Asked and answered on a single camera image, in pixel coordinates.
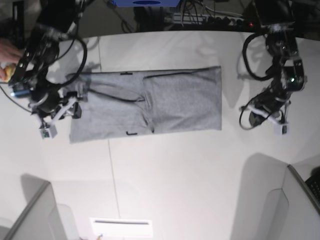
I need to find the yellow red toy fruit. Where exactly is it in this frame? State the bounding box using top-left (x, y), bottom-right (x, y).
top-left (0, 63), bottom-right (17, 83)

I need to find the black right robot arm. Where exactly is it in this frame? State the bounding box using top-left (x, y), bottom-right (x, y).
top-left (8, 0), bottom-right (92, 119)

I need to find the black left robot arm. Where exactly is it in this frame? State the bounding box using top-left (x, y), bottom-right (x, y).
top-left (240, 0), bottom-right (307, 130)

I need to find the grey partition panel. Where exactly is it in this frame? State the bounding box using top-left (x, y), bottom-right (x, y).
top-left (4, 181), bottom-right (80, 240)
top-left (264, 165), bottom-right (320, 240)

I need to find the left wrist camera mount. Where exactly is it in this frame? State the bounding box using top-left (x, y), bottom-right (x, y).
top-left (239, 102), bottom-right (291, 136)

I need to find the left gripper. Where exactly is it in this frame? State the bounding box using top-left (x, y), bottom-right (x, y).
top-left (248, 87), bottom-right (292, 127)

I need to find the black keyboard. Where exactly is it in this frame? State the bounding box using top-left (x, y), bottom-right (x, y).
top-left (305, 174), bottom-right (320, 202)

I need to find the right grey partition panel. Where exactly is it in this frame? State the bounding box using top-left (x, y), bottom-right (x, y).
top-left (264, 165), bottom-right (320, 240)

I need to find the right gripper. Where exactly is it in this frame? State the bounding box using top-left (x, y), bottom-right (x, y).
top-left (28, 87), bottom-right (82, 119)

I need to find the left grey partition panel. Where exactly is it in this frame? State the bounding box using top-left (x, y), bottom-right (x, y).
top-left (4, 181), bottom-right (80, 240)

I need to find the grey T-shirt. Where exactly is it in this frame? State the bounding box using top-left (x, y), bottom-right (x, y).
top-left (68, 66), bottom-right (222, 144)

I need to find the person's bare hand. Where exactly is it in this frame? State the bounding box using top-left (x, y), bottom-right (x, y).
top-left (0, 38), bottom-right (23, 64)

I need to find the blue box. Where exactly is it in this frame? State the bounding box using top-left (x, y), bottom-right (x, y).
top-left (111, 0), bottom-right (180, 8)

